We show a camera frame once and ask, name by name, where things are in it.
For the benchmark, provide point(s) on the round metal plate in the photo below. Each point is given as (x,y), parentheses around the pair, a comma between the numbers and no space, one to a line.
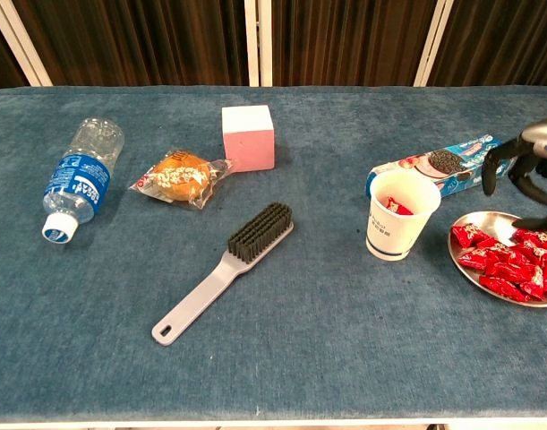
(492,221)

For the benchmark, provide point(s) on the pink foam cube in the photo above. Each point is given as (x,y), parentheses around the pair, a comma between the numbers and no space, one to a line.
(250,148)

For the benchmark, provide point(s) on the white paper cup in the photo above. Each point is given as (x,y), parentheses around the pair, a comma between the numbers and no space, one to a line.
(394,233)

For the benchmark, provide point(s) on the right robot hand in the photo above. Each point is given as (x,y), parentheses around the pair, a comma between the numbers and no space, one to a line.
(544,134)

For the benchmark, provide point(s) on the blue cookie box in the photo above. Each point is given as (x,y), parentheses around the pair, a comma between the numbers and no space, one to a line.
(438,163)

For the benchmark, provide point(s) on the blue table cloth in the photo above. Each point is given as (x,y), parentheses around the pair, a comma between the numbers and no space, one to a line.
(300,313)

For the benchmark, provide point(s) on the grey brush black bristles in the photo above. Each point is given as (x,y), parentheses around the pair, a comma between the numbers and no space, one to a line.
(259,230)

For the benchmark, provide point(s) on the packaged bread bun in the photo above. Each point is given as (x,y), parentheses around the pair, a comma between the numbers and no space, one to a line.
(181,179)

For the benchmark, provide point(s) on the white partition frame post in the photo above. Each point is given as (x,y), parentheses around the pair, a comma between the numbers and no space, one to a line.
(24,54)
(251,45)
(266,45)
(433,45)

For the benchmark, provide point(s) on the clear plastic water bottle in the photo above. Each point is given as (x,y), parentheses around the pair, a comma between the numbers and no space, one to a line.
(78,179)

